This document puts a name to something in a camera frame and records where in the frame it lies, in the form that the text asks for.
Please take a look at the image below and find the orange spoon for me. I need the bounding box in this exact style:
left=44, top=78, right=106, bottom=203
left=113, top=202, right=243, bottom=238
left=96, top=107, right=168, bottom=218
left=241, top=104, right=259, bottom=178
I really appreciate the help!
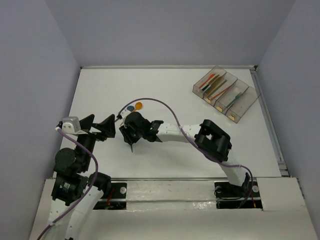
left=133, top=102, right=143, bottom=112

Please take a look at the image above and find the gold knife dark handle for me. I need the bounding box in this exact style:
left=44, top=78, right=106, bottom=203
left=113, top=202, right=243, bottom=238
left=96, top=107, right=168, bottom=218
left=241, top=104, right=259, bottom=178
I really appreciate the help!
left=201, top=74, right=220, bottom=92

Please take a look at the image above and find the orange-red chopstick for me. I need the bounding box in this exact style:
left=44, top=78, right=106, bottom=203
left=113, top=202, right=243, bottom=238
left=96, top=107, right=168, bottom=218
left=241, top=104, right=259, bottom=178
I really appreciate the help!
left=211, top=85, right=232, bottom=100

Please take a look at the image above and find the orange plastic knife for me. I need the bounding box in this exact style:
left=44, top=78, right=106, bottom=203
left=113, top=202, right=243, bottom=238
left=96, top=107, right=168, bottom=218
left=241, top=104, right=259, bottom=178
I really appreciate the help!
left=199, top=73, right=216, bottom=89

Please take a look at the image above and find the blue spoon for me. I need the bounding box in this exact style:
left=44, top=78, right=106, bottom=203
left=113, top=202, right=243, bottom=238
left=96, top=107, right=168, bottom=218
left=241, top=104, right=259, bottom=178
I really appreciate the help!
left=126, top=105, right=135, bottom=112

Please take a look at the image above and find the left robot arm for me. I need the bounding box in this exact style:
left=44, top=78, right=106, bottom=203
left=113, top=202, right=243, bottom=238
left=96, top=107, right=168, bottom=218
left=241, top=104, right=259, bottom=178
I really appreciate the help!
left=40, top=114, right=116, bottom=240

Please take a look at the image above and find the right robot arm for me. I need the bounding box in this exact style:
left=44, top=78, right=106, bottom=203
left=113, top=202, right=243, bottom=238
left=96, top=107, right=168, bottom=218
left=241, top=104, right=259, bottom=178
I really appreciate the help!
left=116, top=111, right=251, bottom=196

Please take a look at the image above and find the clear compartment organizer box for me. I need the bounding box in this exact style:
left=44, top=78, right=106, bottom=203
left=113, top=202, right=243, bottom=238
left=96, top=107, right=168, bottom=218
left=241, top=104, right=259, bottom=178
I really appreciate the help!
left=192, top=65, right=261, bottom=124

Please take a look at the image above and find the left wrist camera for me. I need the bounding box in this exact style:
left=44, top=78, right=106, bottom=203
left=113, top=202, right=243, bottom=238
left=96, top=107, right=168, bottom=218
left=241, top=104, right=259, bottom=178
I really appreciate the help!
left=55, top=116, right=87, bottom=136

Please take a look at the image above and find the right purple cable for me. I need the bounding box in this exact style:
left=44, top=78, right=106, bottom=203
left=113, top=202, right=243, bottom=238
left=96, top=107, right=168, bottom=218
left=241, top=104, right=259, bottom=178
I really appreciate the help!
left=116, top=97, right=253, bottom=208

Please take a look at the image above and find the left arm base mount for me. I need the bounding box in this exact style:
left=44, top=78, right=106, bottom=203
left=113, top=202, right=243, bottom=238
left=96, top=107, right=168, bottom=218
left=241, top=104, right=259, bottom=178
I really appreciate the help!
left=93, top=181, right=127, bottom=210

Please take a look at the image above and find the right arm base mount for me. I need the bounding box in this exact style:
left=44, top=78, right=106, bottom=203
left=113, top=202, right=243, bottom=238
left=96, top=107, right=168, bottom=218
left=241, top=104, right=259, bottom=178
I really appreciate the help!
left=214, top=181, right=263, bottom=210

